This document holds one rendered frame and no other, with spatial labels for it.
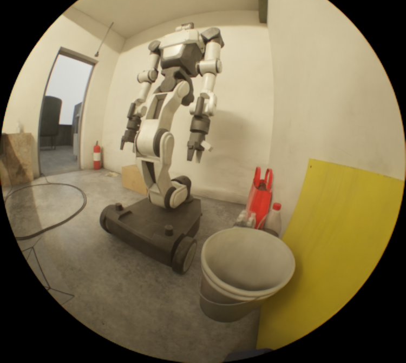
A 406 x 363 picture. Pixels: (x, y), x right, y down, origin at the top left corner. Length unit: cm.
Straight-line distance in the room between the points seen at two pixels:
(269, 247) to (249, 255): 10
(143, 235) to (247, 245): 45
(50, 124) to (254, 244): 681
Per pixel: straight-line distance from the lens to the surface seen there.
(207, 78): 73
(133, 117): 86
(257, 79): 167
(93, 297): 75
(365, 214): 33
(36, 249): 107
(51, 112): 675
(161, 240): 64
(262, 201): 106
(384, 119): 35
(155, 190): 78
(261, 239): 55
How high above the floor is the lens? 63
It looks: 7 degrees down
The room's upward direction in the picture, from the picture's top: 6 degrees clockwise
